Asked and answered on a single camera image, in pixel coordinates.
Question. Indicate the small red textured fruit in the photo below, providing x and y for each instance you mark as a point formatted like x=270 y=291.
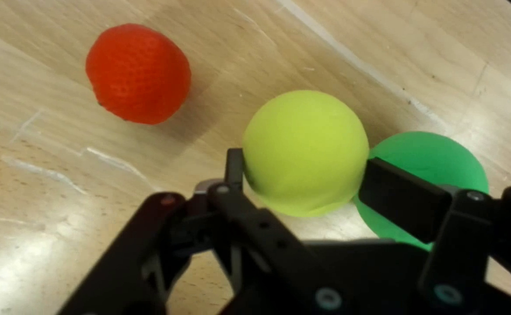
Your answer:
x=138 y=73

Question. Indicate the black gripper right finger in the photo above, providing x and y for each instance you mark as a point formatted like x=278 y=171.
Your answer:
x=406 y=199

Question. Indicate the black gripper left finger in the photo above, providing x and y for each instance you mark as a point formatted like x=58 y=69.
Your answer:
x=144 y=256

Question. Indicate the green smooth ball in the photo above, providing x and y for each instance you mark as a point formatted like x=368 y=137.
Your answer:
x=441 y=155

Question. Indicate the yellow-green smooth ball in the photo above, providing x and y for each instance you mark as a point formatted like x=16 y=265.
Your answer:
x=305 y=151

